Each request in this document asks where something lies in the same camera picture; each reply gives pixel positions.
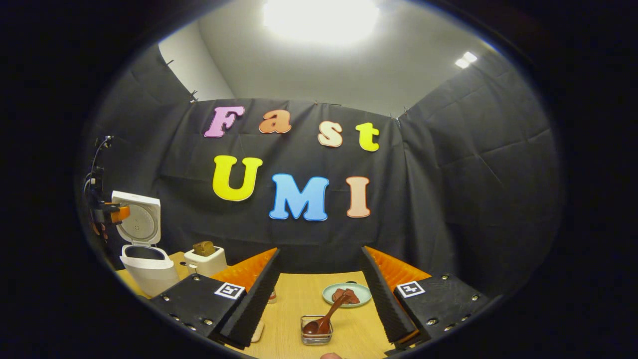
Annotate pale green plate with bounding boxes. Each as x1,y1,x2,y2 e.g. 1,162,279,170
322,282,372,308

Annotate white toaster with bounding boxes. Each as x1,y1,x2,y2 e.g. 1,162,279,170
183,246,228,278

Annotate white rice cooker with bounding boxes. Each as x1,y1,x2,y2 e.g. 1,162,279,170
111,190,181,298

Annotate large ceiling light panel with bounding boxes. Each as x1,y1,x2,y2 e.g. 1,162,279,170
263,0,380,45

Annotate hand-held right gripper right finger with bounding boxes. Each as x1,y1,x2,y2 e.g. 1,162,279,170
360,245,491,356

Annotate black backdrop cloth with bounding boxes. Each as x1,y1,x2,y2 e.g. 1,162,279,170
80,45,564,300

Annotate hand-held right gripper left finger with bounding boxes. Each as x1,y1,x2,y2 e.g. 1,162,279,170
150,248,281,350

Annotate brown wooden spoon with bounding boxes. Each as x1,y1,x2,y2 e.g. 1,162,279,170
303,293,351,336

